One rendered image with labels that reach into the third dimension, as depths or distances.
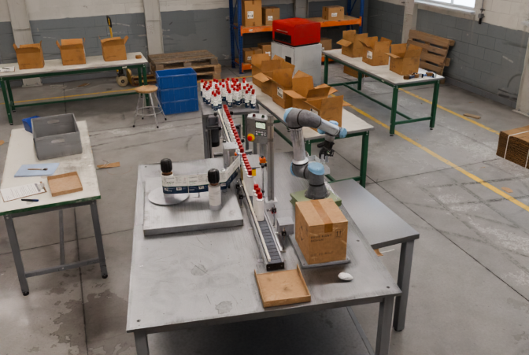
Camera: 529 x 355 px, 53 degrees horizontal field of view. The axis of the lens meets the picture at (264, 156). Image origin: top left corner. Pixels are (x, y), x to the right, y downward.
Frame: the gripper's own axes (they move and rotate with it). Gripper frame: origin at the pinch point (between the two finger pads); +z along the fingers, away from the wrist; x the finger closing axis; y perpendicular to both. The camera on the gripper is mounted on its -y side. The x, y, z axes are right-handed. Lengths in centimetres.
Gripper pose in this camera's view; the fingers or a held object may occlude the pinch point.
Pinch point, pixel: (321, 163)
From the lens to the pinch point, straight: 421.4
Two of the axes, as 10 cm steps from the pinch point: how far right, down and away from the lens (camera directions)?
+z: -2.0, 9.3, 2.9
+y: 4.2, 3.5, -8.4
